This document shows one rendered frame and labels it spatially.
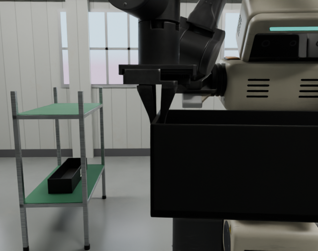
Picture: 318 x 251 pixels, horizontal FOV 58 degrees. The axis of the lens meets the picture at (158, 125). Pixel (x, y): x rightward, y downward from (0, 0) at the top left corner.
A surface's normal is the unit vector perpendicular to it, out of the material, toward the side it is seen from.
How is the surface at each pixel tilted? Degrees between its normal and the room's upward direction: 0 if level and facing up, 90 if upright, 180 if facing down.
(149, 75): 89
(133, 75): 89
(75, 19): 90
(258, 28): 132
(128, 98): 90
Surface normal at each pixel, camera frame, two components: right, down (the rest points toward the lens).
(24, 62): 0.04, 0.16
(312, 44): -0.05, 0.78
